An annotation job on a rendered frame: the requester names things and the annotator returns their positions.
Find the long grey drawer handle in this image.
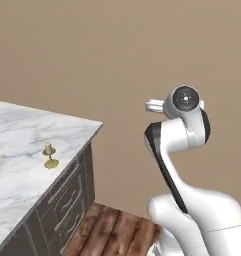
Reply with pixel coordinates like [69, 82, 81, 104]
[47, 164, 80, 205]

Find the short grey drawer handle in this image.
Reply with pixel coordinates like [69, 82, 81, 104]
[54, 211, 82, 233]
[60, 188, 83, 212]

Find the dark grey drawer cabinet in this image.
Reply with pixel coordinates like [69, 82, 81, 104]
[0, 141, 96, 256]

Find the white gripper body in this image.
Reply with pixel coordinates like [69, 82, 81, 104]
[145, 98, 166, 113]

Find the brass candle holder with candle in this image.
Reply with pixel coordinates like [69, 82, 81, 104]
[42, 141, 60, 170]

